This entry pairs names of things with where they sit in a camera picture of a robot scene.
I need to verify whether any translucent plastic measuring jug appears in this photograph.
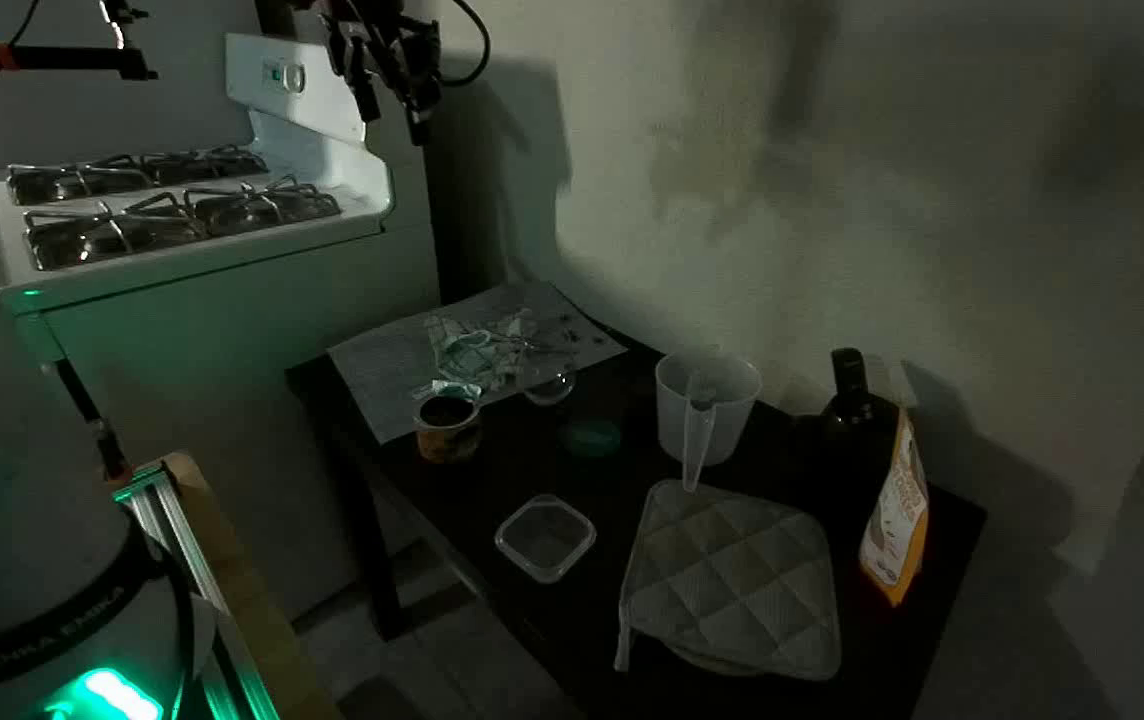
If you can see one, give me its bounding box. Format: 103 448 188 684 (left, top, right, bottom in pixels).
652 348 769 497

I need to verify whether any white gas stove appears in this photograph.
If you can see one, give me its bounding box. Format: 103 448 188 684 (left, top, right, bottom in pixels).
0 26 446 630

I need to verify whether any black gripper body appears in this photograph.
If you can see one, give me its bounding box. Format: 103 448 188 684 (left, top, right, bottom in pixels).
323 0 446 96

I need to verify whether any black camera tripod stand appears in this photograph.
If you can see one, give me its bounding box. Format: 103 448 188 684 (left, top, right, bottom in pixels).
0 0 158 88

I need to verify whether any black side table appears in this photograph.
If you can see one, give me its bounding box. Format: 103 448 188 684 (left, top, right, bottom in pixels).
278 323 992 720

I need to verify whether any small green coaster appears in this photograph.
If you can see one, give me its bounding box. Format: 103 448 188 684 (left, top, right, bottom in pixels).
554 411 629 459

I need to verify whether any grey quilted pot holder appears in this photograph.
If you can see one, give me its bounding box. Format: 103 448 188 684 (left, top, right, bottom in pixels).
612 475 846 684

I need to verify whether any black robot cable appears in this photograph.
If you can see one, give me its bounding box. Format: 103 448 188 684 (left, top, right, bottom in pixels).
444 0 494 96

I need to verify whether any yellow-brown ceramic mug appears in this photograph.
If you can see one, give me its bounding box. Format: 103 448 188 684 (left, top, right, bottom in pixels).
412 386 485 468

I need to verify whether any dark glass bottle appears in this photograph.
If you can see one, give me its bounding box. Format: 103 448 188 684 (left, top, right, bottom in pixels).
816 344 898 535

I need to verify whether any square clear plastic container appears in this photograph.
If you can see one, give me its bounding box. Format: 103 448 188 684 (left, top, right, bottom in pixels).
491 488 598 588

